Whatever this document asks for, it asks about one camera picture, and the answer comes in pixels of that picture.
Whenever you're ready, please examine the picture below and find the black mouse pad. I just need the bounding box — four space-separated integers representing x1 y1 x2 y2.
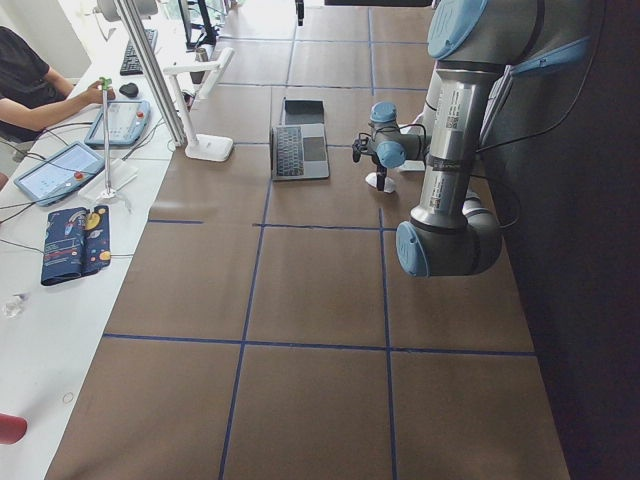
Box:
283 98 325 125

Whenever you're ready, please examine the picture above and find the black keyboard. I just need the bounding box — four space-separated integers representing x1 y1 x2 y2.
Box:
119 28 160 77

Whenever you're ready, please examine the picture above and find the metal rod with green tip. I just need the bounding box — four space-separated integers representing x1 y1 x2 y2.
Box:
100 77 117 201

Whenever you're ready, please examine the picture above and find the person in black shirt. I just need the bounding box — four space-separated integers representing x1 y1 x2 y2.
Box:
1 27 115 142

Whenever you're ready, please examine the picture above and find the black desk mouse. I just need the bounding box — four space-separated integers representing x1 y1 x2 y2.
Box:
119 82 139 99

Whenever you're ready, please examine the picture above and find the grey laptop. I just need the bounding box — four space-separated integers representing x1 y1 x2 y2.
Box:
271 123 330 181

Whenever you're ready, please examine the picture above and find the white desk lamp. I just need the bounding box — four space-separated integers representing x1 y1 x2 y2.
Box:
163 47 235 162

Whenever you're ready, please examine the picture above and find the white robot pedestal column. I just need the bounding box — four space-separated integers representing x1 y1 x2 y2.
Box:
398 113 433 172

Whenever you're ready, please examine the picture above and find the white computer mouse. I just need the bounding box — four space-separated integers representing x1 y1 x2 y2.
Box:
365 172 396 194

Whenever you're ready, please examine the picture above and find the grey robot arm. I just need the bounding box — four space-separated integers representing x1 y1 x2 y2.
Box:
353 1 589 277

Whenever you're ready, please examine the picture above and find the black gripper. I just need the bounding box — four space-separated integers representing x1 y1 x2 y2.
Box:
372 152 387 191

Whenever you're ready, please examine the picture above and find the red cylinder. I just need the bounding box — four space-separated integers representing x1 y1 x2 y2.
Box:
0 413 28 445

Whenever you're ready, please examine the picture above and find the blue space pattern pouch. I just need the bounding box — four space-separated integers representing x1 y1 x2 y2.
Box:
40 204 111 286

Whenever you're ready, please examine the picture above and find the teach pendant tablet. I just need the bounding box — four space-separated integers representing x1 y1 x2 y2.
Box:
14 142 105 207
84 100 151 148

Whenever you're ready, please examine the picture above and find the lower teach pendant tablet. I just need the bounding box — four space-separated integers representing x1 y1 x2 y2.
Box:
14 142 105 207

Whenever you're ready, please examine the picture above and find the upper teach pendant tablet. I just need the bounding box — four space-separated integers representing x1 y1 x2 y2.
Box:
84 100 151 148

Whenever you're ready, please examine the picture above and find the aluminium frame post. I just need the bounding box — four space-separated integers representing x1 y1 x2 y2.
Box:
114 0 186 147

